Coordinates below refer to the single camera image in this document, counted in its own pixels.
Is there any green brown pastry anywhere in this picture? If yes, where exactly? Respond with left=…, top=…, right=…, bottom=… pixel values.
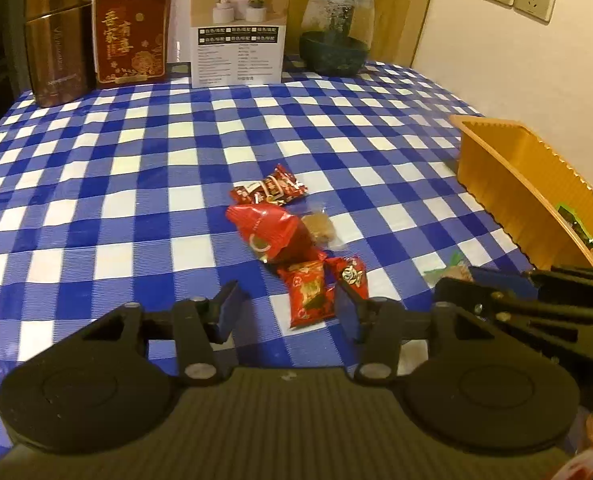
left=423, top=252, right=474, bottom=287

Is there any small red white candy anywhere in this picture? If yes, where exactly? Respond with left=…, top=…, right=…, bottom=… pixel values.
left=325, top=256, right=369, bottom=299

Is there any green black snack packet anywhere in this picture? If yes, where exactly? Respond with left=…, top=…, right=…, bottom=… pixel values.
left=557, top=204, right=593, bottom=255

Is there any red orange snack packet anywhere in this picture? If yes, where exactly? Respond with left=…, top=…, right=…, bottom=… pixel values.
left=278, top=260, right=334, bottom=328

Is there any orange plastic tray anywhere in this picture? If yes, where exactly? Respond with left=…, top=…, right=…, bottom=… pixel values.
left=449, top=115, right=593, bottom=269

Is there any clear wrapped brown candy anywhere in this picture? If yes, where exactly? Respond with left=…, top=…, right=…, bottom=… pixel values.
left=299, top=203, right=346, bottom=252

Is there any large red candy wrapper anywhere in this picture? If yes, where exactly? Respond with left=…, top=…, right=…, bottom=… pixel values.
left=226, top=203, right=325, bottom=266

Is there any blue white checkered tablecloth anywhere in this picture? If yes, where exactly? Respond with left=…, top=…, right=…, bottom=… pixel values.
left=0, top=62, right=528, bottom=455

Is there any red patterned snack packet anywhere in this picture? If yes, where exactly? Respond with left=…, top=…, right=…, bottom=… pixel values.
left=230, top=164, right=307, bottom=206

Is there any glass dome dark green base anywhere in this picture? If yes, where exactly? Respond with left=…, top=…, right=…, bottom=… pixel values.
left=299, top=0, right=375, bottom=77

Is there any white humidifier product box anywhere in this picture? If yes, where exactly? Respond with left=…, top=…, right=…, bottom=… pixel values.
left=190, top=0, right=290, bottom=88

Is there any red Chinese gift box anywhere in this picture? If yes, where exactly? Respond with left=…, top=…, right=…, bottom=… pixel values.
left=94, top=0, right=170, bottom=88

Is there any brown metallic tin canister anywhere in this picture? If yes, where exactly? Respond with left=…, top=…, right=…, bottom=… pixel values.
left=25, top=0, right=96, bottom=107

